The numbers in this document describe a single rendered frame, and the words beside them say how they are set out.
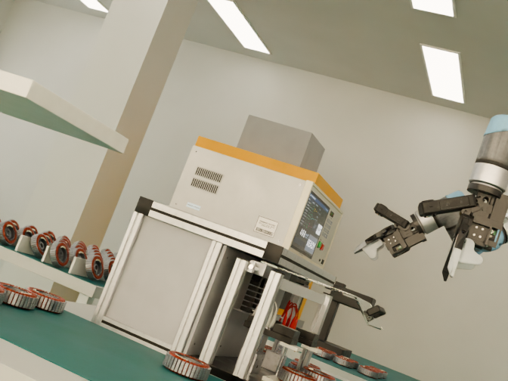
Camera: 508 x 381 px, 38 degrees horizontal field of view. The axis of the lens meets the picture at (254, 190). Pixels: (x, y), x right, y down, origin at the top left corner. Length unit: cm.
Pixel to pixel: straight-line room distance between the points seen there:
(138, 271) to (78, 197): 396
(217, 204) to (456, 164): 563
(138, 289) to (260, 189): 44
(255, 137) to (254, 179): 422
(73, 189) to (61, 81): 354
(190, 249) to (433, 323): 553
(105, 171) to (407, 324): 327
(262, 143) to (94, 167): 142
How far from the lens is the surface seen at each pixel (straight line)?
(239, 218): 208
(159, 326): 199
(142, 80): 612
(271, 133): 627
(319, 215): 220
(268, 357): 231
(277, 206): 205
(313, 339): 229
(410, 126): 774
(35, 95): 139
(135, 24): 624
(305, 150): 615
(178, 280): 198
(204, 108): 838
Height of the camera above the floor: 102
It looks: 6 degrees up
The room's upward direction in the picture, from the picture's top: 21 degrees clockwise
